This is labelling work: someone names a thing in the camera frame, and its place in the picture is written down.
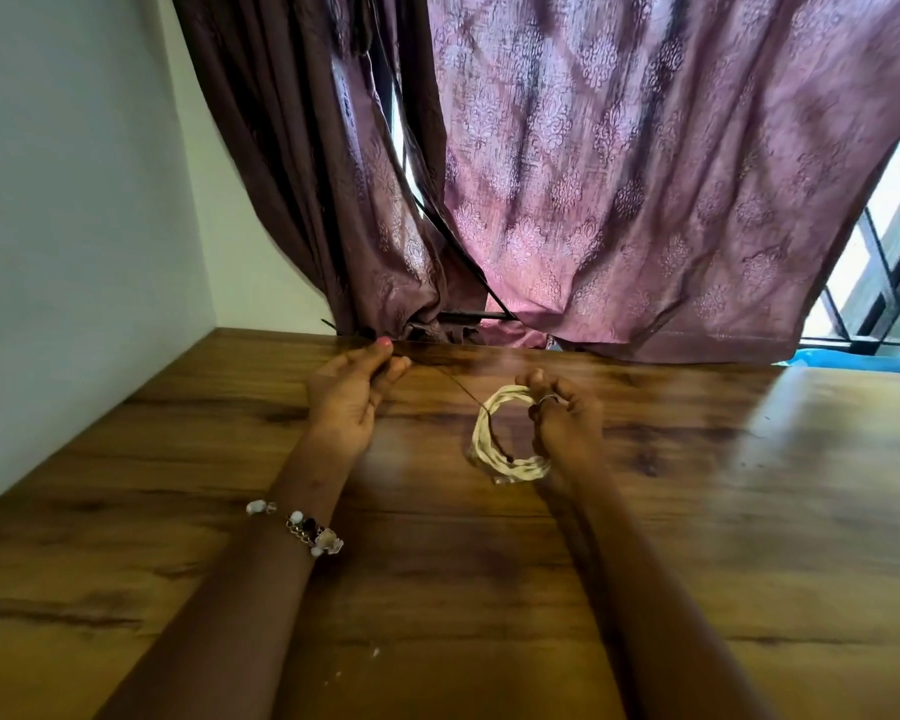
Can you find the person's right hand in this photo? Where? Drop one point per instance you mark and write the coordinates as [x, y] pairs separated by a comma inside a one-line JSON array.
[[562, 423]]

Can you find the person's left hand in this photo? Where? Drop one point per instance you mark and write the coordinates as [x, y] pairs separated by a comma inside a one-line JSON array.
[[343, 404]]

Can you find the person's left thumb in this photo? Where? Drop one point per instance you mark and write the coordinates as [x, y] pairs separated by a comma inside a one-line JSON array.
[[394, 373]]

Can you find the person's right fingers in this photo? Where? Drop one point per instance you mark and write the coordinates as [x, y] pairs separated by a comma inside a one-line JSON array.
[[551, 393]]

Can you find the thin dark thread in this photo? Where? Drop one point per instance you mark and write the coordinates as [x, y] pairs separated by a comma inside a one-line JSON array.
[[450, 380]]

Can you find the person's right forearm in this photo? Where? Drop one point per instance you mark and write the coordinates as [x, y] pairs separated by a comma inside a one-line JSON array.
[[645, 599]]

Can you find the person's left forearm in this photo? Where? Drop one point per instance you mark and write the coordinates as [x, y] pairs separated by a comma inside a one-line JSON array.
[[240, 584]]

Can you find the dark brown patterned curtain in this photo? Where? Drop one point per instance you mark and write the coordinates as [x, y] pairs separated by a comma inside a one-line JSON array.
[[322, 164]]

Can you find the pink patterned curtain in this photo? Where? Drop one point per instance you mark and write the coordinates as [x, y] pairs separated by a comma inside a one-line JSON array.
[[645, 172]]

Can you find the blue plastic sheet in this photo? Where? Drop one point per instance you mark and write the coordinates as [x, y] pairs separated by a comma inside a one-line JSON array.
[[847, 360]]

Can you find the black window grille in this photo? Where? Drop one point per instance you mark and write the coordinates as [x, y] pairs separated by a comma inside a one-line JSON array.
[[870, 292]]

